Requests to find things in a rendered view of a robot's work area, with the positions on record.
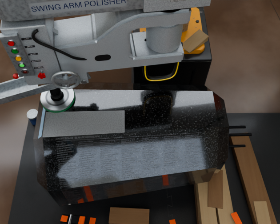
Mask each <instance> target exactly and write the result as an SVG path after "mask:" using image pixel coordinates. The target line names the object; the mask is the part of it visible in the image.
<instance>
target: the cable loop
mask: <svg viewBox="0 0 280 224"><path fill-rule="evenodd" d="M179 65H180V62H176V63H175V65H174V69H173V71H172V73H170V74H168V75H165V76H149V75H148V72H147V66H142V73H143V76H144V78H145V79H146V80H148V81H162V80H168V79H171V78H173V77H174V76H175V75H176V74H177V72H178V69H179Z"/></svg>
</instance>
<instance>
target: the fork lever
mask: <svg viewBox="0 0 280 224"><path fill-rule="evenodd" d="M87 75H88V79H91V76H90V75H89V73H88V72H87ZM76 82H77V78H76V77H74V78H72V79H71V80H70V84H73V83H76ZM56 83H57V84H59V85H62V86H66V85H65V84H63V83H62V82H56ZM81 83H82V84H86V83H87V81H86V80H82V81H81ZM56 88H57V87H55V86H54V85H53V84H52V83H49V84H45V85H41V86H38V84H37V85H28V84H27V82H26V80H25V78H24V77H19V78H18V79H13V80H9V81H5V82H2V83H0V104H4V103H7V102H11V101H14V100H18V99H21V98H25V97H28V96H32V95H35V94H38V93H42V92H46V91H49V90H53V89H56Z"/></svg>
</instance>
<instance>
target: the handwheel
mask: <svg viewBox="0 0 280 224"><path fill-rule="evenodd" d="M62 74H63V75H64V76H63V77H62V78H60V77H57V76H59V75H62ZM68 74H70V75H71V76H68ZM74 77H76V78H77V82H76V83H75V84H73V85H69V84H70V80H71V79H72V78H74ZM55 80H60V81H62V83H63V84H65V85H66V86H62V85H59V84H57V83H56V82H55ZM51 82H52V84H53V85H54V86H55V87H57V88H60V89H72V88H75V87H77V86H78V85H79V84H80V76H79V75H78V74H77V73H75V72H73V71H68V70H64V71H59V72H56V73H55V74H54V75H53V76H52V78H51Z"/></svg>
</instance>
